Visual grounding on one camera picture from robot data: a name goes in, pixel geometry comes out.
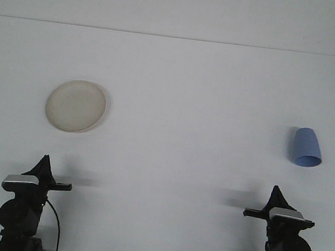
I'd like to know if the pale blue cup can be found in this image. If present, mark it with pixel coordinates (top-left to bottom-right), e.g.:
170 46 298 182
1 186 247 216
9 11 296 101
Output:
285 125 326 170

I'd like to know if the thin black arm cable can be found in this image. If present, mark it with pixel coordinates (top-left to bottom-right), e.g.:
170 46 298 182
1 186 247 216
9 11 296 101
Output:
38 197 64 251

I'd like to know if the pale round plate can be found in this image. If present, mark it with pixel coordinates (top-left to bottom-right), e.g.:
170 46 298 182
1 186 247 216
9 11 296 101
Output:
42 76 110 137

